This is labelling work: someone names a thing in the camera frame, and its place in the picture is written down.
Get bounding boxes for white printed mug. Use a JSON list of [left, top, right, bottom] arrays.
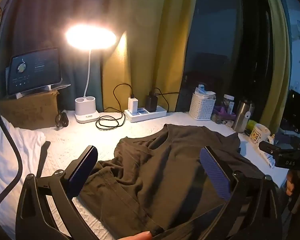
[[249, 124, 272, 145]]

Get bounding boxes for black charging cable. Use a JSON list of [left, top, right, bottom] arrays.
[[95, 84, 135, 131]]

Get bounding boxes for white charger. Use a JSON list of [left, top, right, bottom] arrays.
[[128, 96, 138, 113]]

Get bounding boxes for dark olive t-shirt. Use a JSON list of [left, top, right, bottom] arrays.
[[79, 124, 265, 235]]

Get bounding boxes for dark tablet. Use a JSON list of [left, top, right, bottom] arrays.
[[5, 47, 63, 95]]

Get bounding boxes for black charger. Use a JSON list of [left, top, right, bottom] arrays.
[[146, 94, 157, 112]]

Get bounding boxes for yellow curtain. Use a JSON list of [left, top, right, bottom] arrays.
[[102, 0, 199, 113]]

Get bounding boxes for dark rectangular object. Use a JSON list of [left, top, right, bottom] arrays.
[[282, 89, 300, 134]]

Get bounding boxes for white textured table cover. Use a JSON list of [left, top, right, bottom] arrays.
[[0, 109, 283, 240]]

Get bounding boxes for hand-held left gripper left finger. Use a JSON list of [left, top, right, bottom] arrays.
[[16, 145, 98, 240]]

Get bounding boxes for white lidded jar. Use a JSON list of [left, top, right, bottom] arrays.
[[222, 94, 235, 114]]

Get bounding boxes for purple plastic bag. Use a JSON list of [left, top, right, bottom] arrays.
[[211, 106, 237, 125]]

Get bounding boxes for person's left hand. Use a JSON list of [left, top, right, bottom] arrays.
[[122, 231, 152, 240]]

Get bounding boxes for person's right hand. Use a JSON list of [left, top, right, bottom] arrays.
[[286, 171, 300, 197]]

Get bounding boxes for white desk lamp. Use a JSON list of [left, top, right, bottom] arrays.
[[65, 24, 117, 123]]

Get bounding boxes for thin black charger cable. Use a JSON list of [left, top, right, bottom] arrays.
[[150, 87, 182, 112]]

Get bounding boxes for brown cardboard box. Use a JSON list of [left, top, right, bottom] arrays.
[[0, 90, 60, 130]]

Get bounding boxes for white perforated basket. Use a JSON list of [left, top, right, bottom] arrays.
[[189, 92, 217, 121]]

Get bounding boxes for white blue tube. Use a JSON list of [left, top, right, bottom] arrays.
[[261, 152, 277, 168]]

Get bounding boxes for white cloth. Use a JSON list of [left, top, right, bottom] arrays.
[[0, 117, 47, 240]]

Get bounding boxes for teal curtain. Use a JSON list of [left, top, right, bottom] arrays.
[[0, 0, 130, 112]]

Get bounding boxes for coiled black cable bundle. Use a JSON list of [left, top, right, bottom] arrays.
[[55, 110, 69, 129]]

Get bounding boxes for olive green curtain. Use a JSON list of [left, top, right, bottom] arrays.
[[261, 0, 291, 123]]

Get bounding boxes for steel thermos bottle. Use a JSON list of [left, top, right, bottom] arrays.
[[232, 97, 255, 133]]

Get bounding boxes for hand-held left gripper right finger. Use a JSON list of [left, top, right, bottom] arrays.
[[162, 145, 283, 240]]

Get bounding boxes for dark window pane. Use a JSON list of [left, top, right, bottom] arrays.
[[180, 0, 274, 120]]

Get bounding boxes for white power strip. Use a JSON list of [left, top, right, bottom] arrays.
[[124, 105, 167, 123]]

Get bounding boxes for blue white packets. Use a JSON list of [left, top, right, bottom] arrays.
[[195, 84, 215, 98]]

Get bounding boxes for dark braided cable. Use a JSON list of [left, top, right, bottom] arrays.
[[0, 7, 24, 214]]

